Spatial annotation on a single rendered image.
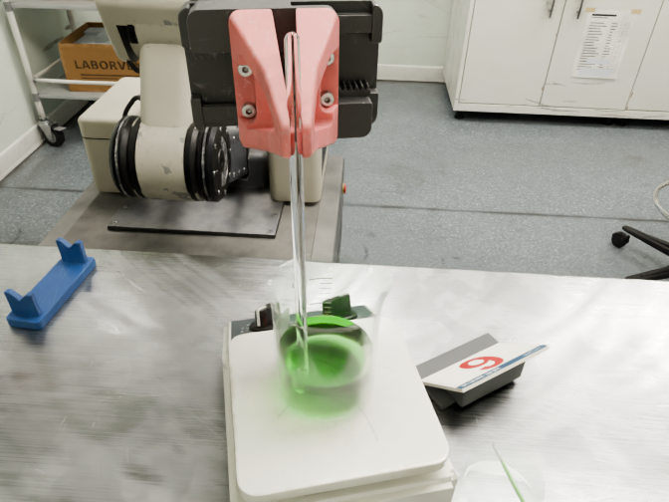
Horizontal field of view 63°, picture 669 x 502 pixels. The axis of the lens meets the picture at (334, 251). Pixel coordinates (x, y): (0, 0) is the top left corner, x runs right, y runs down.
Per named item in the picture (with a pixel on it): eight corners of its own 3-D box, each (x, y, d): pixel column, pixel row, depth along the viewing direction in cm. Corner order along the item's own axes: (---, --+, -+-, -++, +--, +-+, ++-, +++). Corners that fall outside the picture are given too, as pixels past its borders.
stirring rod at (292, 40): (298, 382, 32) (283, 29, 21) (308, 381, 32) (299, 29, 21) (299, 390, 32) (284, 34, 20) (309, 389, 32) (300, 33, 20)
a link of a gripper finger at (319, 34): (364, 55, 20) (333, -3, 28) (165, 60, 19) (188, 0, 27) (357, 210, 24) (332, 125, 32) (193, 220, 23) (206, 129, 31)
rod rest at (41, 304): (68, 260, 58) (58, 232, 56) (98, 264, 57) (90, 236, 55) (7, 326, 50) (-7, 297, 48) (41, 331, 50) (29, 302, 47)
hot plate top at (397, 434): (227, 344, 38) (226, 334, 38) (393, 322, 40) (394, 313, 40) (238, 509, 29) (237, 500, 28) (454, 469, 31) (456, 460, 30)
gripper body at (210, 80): (386, 6, 27) (361, -24, 33) (174, 9, 26) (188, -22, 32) (378, 128, 31) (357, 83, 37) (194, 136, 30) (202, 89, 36)
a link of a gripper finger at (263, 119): (415, 53, 20) (370, -3, 28) (220, 58, 20) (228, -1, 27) (400, 208, 24) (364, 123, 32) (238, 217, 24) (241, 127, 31)
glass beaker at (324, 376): (286, 444, 31) (281, 340, 26) (264, 363, 36) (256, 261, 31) (400, 416, 33) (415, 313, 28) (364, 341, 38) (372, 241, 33)
